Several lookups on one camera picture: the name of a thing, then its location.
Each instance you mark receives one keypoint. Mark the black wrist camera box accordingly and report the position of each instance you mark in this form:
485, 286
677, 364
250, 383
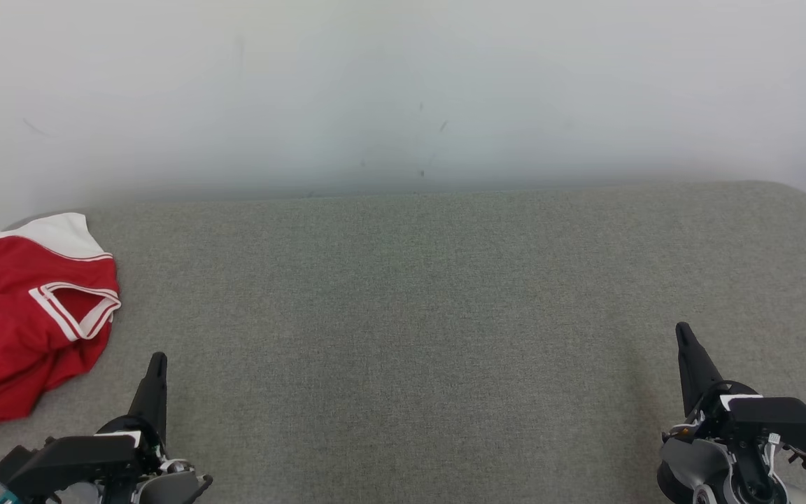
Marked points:
781, 420
67, 458

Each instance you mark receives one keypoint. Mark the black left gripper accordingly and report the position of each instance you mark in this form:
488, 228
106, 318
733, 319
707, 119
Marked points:
151, 448

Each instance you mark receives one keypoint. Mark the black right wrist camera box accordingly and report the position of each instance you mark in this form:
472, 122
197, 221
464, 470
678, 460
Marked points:
781, 420

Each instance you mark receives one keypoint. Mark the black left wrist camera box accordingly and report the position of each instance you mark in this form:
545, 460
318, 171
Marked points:
67, 458

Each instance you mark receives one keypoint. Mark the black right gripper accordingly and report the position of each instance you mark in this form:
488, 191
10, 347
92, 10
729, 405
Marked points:
749, 469

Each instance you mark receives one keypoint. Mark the grey fabric sofa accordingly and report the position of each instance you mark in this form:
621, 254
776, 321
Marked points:
403, 315

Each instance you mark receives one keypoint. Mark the red shirt with striped cuffs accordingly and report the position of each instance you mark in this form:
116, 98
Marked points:
18, 280

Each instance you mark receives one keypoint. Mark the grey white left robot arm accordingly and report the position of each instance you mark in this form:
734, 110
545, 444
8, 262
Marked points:
172, 486

